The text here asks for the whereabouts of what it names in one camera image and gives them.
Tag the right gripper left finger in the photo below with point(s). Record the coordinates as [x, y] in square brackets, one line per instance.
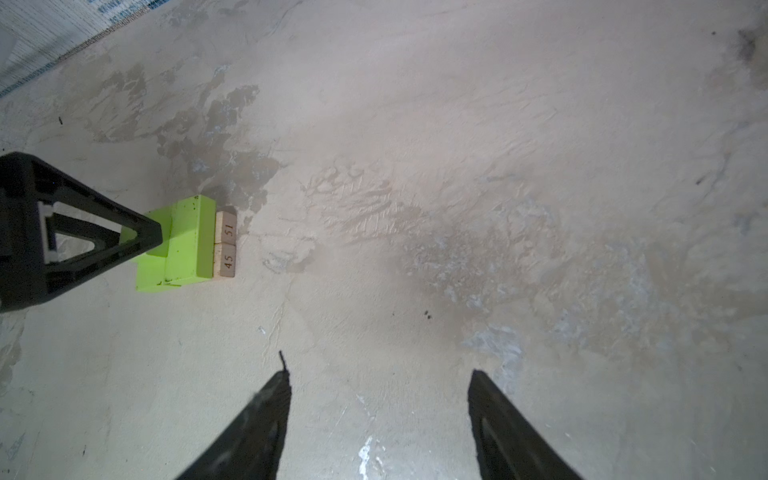
[251, 446]

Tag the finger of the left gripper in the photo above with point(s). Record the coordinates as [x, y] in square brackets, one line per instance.
[57, 233]

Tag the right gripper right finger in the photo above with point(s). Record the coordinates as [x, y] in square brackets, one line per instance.
[507, 445]

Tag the long green block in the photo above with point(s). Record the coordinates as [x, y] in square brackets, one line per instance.
[151, 266]
[191, 243]

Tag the natural wood block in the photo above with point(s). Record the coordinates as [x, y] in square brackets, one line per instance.
[225, 228]
[224, 261]

